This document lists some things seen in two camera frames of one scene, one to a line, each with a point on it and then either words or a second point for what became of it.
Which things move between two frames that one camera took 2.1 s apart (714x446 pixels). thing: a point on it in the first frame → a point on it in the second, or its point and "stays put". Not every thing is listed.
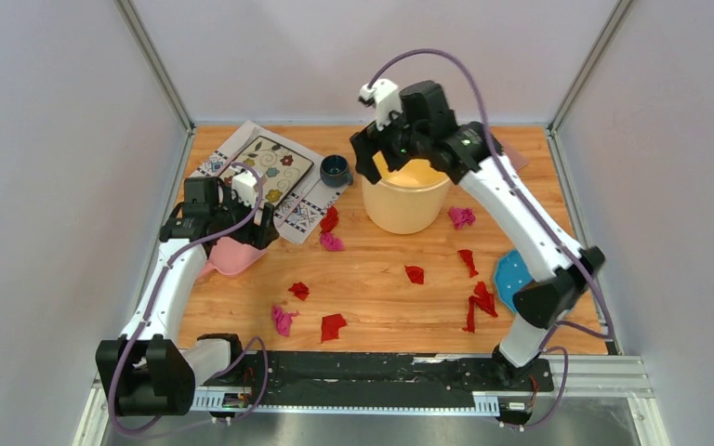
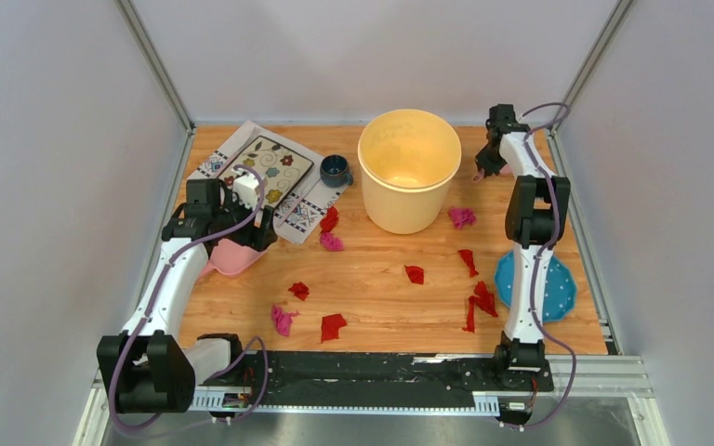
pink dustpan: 230,256 stays put
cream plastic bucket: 408,201 stays put
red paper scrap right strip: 468,256 stays put
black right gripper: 369,140 → 484,163
